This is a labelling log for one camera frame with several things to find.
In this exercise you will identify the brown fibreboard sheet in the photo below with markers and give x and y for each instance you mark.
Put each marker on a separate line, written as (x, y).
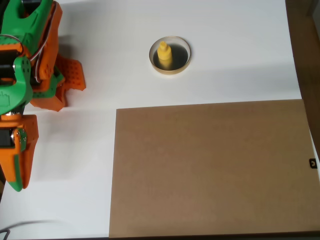
(212, 162)

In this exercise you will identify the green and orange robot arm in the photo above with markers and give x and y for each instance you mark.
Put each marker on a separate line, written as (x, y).
(21, 82)

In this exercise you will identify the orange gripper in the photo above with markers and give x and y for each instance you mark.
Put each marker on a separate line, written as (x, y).
(15, 150)

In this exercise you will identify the small yellow plastic piece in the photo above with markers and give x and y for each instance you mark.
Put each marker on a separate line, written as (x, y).
(164, 55)

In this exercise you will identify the orange robot base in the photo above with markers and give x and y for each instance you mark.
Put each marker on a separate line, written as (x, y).
(72, 72)

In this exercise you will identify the round dish with dark bottom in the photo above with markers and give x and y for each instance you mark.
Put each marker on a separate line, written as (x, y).
(181, 57)

